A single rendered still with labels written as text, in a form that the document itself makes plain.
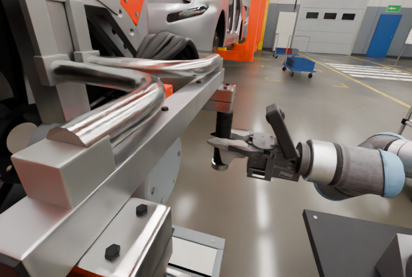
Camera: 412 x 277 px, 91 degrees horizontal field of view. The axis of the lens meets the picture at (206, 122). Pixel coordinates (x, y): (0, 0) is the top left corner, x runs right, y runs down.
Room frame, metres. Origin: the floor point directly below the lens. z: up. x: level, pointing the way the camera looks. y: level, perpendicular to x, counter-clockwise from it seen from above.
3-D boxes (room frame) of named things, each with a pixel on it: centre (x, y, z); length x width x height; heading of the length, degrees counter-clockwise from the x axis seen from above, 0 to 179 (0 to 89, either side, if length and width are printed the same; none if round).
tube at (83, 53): (0.37, 0.09, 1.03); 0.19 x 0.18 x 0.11; 76
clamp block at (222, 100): (0.41, -0.01, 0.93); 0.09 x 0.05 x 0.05; 76
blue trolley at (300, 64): (5.64, -2.42, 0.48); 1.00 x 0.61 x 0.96; 174
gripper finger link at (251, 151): (0.37, -0.09, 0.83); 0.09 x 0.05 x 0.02; 84
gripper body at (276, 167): (0.38, -0.16, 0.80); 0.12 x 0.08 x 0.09; 76
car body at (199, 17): (5.30, 0.34, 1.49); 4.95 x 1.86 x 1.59; 166
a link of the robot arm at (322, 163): (0.36, -0.24, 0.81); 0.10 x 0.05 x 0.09; 166
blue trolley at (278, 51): (9.15, -3.25, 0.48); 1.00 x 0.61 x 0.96; 85
